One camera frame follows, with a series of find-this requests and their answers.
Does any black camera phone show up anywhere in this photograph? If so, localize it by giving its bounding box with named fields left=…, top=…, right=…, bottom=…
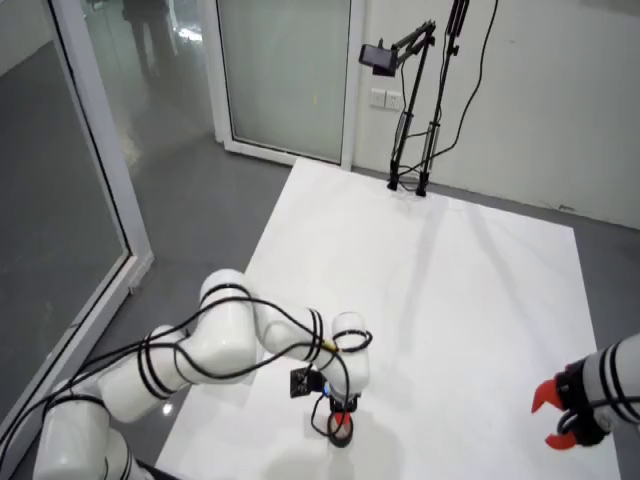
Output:
left=360, top=42, right=399, bottom=78

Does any black electrical tape roll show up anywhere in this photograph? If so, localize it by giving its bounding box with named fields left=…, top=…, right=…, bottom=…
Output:
left=326, top=413, right=357, bottom=449

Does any white framed glass partition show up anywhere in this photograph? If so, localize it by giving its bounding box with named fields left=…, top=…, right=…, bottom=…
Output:
left=0, top=0, right=155, bottom=454

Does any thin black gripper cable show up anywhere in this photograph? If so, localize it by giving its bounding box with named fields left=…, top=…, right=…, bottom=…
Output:
left=555, top=394, right=640, bottom=437

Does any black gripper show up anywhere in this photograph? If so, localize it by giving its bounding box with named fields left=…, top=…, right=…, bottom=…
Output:
left=531, top=360, right=616, bottom=453
left=327, top=393, right=362, bottom=427

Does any white framed glass door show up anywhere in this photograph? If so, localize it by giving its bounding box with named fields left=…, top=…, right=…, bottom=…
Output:
left=213, top=0, right=369, bottom=169

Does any black articulated phone stand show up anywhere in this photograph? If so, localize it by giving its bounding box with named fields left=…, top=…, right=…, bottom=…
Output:
left=387, top=18, right=437, bottom=193

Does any black articulated desk stand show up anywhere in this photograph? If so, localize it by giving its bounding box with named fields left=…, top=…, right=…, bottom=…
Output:
left=414, top=0, right=472, bottom=198

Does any black hanging wall cable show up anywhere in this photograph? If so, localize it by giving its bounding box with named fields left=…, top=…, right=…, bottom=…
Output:
left=399, top=0, right=501, bottom=179

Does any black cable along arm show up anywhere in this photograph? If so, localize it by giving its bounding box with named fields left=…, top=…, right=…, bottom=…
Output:
left=0, top=294, right=374, bottom=441

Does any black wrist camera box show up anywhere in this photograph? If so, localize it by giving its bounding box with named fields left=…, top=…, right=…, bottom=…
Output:
left=288, top=366, right=327, bottom=400

